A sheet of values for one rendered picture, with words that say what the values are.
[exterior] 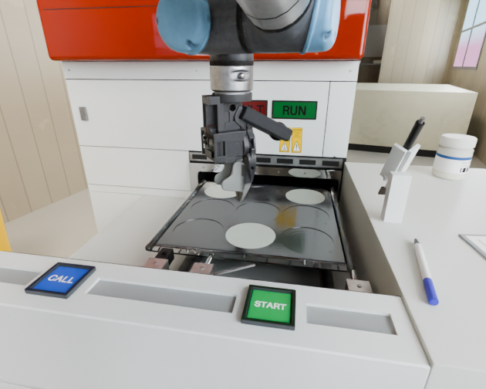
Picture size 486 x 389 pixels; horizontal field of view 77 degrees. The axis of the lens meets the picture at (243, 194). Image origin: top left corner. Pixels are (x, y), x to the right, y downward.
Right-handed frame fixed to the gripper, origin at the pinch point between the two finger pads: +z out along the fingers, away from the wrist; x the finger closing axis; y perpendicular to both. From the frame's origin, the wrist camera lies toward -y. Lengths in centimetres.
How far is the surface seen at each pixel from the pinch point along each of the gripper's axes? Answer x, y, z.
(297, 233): 8.9, -7.7, 6.6
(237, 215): -3.3, -0.2, 6.5
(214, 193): -17.7, -0.5, 6.5
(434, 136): -207, -399, 69
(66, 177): -278, 56, 77
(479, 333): 42.0, -5.4, -0.1
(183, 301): 23.7, 19.5, 0.7
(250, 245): 8.6, 2.7, 6.5
